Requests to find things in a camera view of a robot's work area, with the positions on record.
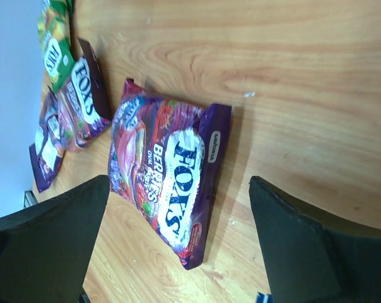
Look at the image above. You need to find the purple snack packet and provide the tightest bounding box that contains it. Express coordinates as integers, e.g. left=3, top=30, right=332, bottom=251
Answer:
left=29, top=87, right=65, bottom=193

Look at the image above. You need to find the red snack packet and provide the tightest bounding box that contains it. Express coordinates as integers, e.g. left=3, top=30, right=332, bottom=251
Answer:
left=56, top=38, right=112, bottom=153

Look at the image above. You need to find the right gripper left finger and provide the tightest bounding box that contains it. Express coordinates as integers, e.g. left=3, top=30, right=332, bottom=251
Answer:
left=0, top=175, right=110, bottom=302

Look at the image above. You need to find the blue Doritos chips packet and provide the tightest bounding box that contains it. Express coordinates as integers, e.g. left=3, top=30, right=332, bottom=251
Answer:
left=255, top=292, right=273, bottom=303

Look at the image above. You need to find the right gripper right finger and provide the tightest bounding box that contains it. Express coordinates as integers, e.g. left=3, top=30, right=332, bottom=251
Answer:
left=249, top=176, right=381, bottom=302

